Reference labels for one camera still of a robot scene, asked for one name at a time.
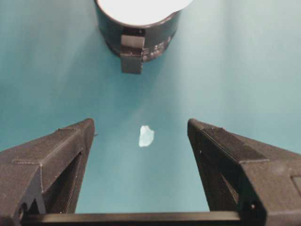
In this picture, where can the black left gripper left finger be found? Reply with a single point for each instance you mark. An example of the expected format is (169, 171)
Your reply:
(45, 175)

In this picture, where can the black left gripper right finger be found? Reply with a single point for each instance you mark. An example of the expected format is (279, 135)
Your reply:
(260, 181)

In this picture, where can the white paper cup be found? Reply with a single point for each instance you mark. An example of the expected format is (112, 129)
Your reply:
(140, 12)

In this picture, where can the white tape scrap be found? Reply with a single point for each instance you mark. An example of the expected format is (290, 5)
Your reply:
(146, 136)

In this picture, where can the black cup holder with handle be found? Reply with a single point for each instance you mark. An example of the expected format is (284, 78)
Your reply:
(136, 44)

